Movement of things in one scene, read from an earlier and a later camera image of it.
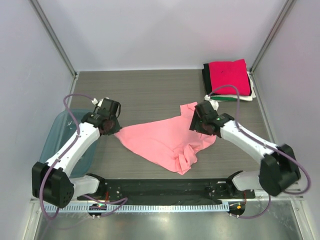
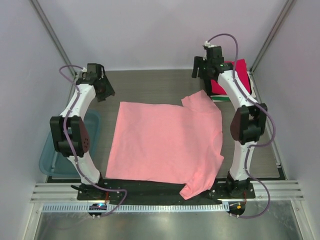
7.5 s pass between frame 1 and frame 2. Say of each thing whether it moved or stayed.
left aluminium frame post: stayed
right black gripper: moved
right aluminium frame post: stayed
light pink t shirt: moved
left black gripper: moved
